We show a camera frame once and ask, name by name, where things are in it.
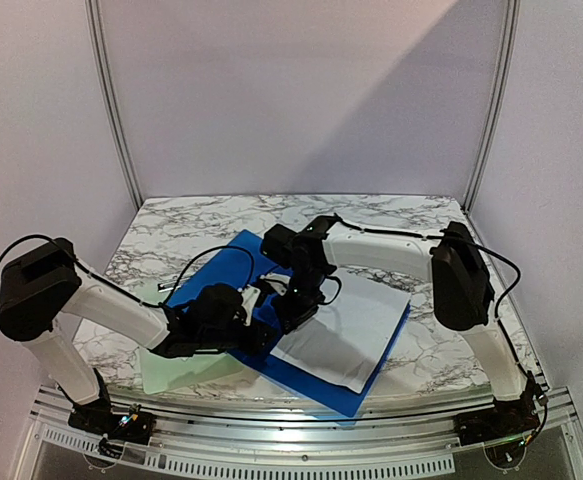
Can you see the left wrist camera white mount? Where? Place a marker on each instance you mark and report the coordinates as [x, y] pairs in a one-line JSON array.
[[266, 292]]

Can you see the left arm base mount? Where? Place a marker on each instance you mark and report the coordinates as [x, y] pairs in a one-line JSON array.
[[115, 429]]

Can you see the white paper sheet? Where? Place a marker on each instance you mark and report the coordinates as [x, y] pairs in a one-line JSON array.
[[343, 342]]

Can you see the blue file folder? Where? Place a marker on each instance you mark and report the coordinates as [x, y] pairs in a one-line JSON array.
[[243, 260]]

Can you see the aluminium front rail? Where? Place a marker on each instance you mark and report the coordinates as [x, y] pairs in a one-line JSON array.
[[216, 440]]

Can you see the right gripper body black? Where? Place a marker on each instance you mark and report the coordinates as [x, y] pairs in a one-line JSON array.
[[297, 311]]

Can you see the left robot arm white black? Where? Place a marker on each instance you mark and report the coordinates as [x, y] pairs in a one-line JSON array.
[[49, 280]]

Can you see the green translucent clipboard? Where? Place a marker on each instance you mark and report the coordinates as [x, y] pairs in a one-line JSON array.
[[160, 374]]

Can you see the left aluminium corner post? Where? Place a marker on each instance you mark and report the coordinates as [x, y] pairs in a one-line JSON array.
[[95, 22]]

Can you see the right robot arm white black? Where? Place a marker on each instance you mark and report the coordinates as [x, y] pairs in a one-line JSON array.
[[464, 299]]

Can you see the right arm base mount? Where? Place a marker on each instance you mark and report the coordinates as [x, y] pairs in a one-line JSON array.
[[506, 429]]

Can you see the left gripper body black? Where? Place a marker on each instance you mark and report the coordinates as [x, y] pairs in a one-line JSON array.
[[218, 340]]

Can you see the aluminium corner post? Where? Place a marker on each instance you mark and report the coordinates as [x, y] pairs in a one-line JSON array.
[[497, 94], [95, 22]]

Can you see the right aluminium corner post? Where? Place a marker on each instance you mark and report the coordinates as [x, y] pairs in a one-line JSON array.
[[497, 94]]

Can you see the metal clipboard clip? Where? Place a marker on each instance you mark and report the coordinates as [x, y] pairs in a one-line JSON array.
[[167, 286]]

